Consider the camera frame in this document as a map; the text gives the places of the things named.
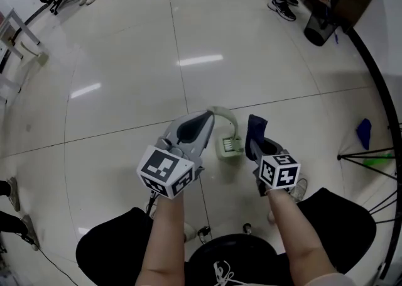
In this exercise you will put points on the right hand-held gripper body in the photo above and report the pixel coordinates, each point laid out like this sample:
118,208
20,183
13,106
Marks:
279,173

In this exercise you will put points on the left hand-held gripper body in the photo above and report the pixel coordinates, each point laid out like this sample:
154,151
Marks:
185,149

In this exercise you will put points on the dark blue cloth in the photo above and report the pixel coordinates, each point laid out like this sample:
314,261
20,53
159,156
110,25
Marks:
255,127

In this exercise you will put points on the grey-green toilet brush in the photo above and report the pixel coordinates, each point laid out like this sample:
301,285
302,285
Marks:
230,121

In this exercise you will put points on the person's right forearm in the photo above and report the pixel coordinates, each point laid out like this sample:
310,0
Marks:
295,240

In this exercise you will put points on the person's left forearm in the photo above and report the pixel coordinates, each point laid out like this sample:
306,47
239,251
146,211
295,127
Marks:
163,240

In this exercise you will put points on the bright blue cloth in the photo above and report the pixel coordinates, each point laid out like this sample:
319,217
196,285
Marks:
364,132

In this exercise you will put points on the person's right shoe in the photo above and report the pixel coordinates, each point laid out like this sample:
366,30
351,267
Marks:
299,189

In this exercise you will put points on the person's shoe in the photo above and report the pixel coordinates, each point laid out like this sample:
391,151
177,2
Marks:
30,231
189,231
14,193
299,189

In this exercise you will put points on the person's left shoe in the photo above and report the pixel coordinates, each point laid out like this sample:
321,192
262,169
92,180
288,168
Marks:
189,231

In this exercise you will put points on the person's right leg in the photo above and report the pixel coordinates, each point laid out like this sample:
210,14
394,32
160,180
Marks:
342,231

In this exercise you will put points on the person's leg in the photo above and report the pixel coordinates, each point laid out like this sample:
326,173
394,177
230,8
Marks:
342,231
113,247

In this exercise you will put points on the black tripod stand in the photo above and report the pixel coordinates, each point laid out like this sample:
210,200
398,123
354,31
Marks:
370,165

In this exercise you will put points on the green plastic item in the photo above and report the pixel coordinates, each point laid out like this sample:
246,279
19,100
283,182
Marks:
377,159

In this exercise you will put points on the person's left leg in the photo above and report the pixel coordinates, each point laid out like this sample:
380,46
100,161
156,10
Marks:
113,247

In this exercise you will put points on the large black hoop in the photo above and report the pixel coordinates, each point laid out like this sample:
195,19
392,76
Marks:
387,105

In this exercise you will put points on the black mesh waste bin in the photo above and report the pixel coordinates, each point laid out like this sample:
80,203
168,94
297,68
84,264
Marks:
320,28

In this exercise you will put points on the white metal frame table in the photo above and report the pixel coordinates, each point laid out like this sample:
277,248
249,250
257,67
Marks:
19,35

